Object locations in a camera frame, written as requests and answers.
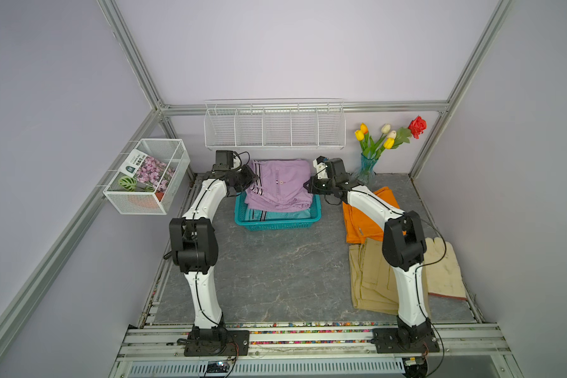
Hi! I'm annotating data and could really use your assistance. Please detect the cream work glove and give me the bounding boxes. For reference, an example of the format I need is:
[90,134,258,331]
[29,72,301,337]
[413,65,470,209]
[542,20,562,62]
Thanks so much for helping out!
[423,237,467,300]

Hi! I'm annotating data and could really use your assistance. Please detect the purple pants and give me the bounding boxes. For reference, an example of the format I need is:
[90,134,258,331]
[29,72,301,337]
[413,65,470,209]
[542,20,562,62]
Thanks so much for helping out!
[244,160,313,213]

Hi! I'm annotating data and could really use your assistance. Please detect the glass vase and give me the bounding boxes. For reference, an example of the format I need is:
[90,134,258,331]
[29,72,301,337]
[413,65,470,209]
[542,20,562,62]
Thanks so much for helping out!
[354,154,378,186]

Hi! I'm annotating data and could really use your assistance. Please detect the teal plastic basket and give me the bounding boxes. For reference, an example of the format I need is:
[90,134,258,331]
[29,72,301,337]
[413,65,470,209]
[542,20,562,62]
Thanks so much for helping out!
[234,192,321,231]

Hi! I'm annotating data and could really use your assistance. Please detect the white wire wall shelf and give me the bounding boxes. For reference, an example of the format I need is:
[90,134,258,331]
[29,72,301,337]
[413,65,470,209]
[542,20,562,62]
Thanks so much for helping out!
[204,99,347,149]

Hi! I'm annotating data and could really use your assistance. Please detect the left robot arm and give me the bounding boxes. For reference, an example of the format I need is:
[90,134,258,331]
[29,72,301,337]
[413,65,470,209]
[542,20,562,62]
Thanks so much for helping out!
[169,157,254,329]

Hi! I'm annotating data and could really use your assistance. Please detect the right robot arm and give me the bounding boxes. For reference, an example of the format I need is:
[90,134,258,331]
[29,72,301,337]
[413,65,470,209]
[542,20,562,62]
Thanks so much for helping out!
[303,157,432,332]

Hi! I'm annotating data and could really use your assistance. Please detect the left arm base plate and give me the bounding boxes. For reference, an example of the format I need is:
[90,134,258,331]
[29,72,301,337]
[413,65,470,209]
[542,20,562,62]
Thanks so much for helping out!
[177,327,250,357]

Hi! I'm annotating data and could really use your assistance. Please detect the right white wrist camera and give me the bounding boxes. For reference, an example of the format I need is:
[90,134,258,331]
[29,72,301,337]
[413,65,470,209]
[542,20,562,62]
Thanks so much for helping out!
[313,156,329,180]

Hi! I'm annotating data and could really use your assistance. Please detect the artificial flower bouquet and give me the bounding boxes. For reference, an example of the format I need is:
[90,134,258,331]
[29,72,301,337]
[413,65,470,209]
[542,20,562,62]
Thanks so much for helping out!
[354,116,428,160]

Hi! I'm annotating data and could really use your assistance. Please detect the khaki pants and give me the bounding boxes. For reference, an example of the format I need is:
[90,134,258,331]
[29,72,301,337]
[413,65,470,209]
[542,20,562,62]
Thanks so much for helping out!
[349,239,399,316]

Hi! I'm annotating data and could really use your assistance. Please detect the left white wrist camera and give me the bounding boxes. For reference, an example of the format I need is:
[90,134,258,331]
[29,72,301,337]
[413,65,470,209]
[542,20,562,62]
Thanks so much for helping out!
[213,150,242,172]

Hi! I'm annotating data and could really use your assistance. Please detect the teal pants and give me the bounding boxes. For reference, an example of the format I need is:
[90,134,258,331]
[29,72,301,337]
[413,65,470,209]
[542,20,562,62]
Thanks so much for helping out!
[242,209,311,222]

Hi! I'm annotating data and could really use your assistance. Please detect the orange pants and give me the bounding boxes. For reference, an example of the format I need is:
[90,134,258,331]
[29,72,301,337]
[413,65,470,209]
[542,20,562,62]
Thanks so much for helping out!
[343,187,399,244]

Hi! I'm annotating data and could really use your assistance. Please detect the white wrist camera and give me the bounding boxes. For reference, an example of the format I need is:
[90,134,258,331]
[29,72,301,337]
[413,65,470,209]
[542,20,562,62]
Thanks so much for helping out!
[313,156,329,180]
[213,150,242,172]

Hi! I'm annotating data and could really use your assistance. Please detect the white wire side basket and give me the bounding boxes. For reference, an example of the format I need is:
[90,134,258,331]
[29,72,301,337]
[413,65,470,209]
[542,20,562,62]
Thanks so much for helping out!
[103,139,190,215]

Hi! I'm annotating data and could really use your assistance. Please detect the purple flower pot plant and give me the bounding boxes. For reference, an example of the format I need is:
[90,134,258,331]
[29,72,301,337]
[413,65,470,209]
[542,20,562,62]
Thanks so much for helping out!
[117,149,175,202]

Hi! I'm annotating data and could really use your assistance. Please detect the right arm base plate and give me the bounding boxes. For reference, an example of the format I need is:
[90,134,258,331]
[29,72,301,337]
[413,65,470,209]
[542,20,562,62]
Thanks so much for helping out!
[371,324,441,354]

